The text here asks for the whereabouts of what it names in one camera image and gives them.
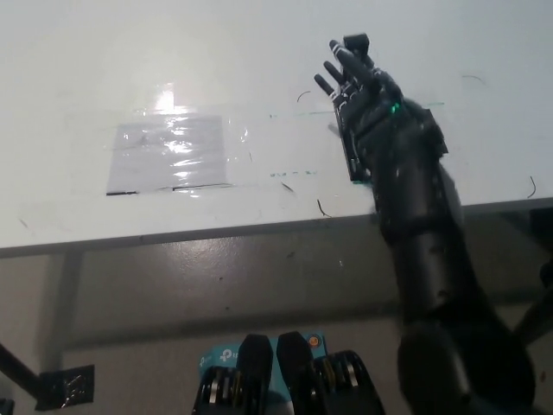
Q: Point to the black robot torso blocks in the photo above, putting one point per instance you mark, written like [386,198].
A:
[294,380]

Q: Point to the clear plastic film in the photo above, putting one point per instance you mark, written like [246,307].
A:
[186,138]

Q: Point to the black stand strut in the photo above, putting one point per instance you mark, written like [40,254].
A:
[17,365]

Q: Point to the grey table leg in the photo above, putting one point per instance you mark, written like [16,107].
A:
[65,302]

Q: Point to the black desk stapler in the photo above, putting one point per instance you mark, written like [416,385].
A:
[355,43]

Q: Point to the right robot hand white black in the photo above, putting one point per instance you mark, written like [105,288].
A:
[384,125]

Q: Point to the teal router box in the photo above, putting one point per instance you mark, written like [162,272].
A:
[220,355]

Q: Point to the black tape mark on desk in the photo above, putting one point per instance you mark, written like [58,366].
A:
[438,129]

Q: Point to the clear taped plastic sheet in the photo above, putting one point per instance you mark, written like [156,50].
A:
[168,151]

